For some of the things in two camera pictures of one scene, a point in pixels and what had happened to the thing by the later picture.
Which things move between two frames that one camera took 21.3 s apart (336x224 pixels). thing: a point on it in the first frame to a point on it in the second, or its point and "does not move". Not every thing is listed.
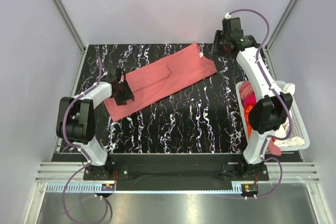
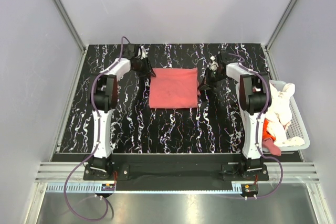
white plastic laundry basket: x=299 y=129 does not move
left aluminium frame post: x=66 y=18 does not move
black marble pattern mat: x=205 y=117 does not move
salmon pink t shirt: x=184 y=67 to x=174 y=88
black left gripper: x=127 y=96 to x=147 y=70
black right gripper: x=218 y=36 to x=206 y=84
